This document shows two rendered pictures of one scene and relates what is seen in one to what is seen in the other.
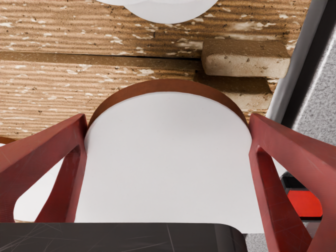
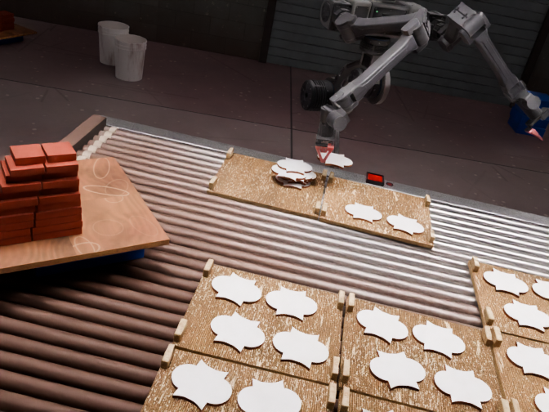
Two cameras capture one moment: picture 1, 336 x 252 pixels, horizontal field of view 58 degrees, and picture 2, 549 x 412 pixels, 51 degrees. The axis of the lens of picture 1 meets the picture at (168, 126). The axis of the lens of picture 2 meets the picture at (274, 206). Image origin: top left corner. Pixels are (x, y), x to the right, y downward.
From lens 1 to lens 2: 2.16 m
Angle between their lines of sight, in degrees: 69
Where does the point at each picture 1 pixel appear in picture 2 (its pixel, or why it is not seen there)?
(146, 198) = (333, 159)
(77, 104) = (335, 196)
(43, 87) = (330, 198)
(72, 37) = (319, 192)
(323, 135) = (349, 176)
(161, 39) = (320, 184)
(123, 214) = (337, 162)
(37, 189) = (363, 208)
